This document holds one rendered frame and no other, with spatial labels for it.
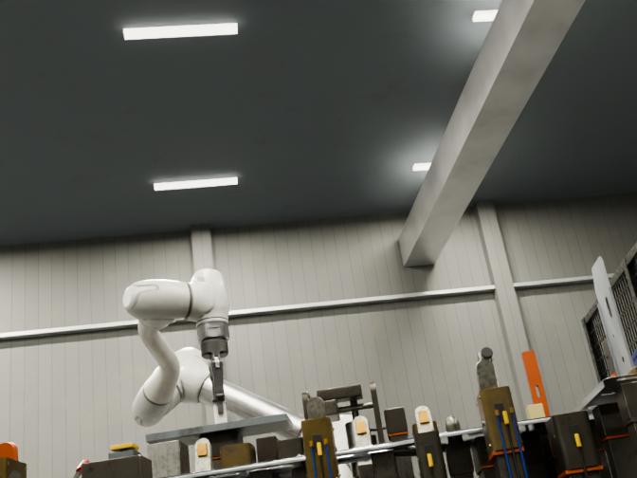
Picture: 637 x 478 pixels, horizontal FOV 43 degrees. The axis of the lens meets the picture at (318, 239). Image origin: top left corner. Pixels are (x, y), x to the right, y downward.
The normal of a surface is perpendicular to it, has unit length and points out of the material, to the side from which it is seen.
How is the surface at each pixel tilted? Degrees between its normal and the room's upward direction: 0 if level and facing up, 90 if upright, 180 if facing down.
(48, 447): 90
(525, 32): 180
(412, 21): 180
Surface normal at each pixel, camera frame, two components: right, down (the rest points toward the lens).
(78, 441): 0.09, -0.41
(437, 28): 0.14, 0.91
